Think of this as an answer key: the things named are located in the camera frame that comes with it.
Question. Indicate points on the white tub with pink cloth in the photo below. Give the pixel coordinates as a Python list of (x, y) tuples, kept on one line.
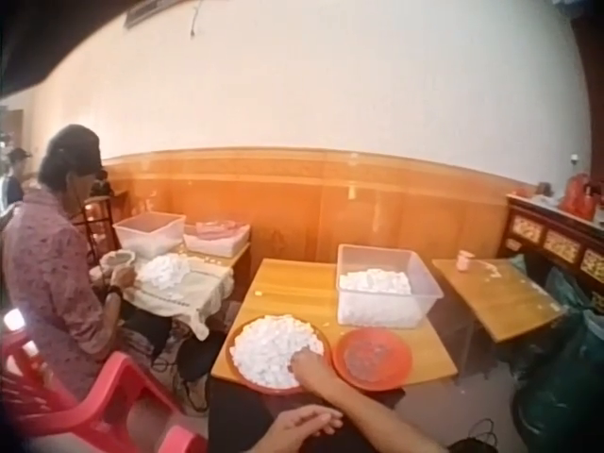
[(217, 238)]

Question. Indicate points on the person's right fingers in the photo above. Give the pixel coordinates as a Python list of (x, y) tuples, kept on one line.
[(302, 361)]

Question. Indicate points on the grey bowl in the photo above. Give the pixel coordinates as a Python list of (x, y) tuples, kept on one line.
[(119, 259)]

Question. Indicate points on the red plastic chair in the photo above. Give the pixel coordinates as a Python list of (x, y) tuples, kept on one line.
[(94, 401)]

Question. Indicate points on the person's left hand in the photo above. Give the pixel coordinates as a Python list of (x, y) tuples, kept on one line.
[(295, 431)]

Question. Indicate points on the red plastic bags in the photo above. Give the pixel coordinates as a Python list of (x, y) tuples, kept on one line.
[(580, 196)]

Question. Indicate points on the person's legs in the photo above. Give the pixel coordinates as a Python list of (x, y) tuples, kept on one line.
[(245, 410)]

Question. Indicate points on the person's right hand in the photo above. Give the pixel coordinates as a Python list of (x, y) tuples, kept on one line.
[(311, 368)]

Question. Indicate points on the table with white cloth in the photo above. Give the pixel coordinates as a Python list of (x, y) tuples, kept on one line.
[(198, 288)]

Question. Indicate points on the person's left fingers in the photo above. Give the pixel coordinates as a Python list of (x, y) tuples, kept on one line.
[(325, 420)]

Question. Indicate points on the dark carved wooden cabinet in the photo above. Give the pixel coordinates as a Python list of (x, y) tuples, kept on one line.
[(557, 240)]

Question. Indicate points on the empty red bowl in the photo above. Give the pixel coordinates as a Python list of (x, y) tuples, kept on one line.
[(370, 361)]

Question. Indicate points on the pile of white pieces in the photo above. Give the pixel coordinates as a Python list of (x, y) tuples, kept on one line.
[(162, 271)]

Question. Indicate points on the small wooden table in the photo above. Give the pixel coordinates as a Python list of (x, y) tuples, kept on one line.
[(500, 302)]

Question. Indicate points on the green sacks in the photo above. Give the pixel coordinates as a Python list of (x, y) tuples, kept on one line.
[(566, 373)]

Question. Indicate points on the white pieces in tub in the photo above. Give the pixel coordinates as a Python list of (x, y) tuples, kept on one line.
[(377, 295)]

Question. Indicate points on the white cup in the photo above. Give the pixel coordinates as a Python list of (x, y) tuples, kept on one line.
[(464, 261)]

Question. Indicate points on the clear plastic tub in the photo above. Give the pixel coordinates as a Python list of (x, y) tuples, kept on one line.
[(148, 233), (389, 283)]

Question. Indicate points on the heap of white pieces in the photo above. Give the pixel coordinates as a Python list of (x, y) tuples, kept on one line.
[(269, 349)]

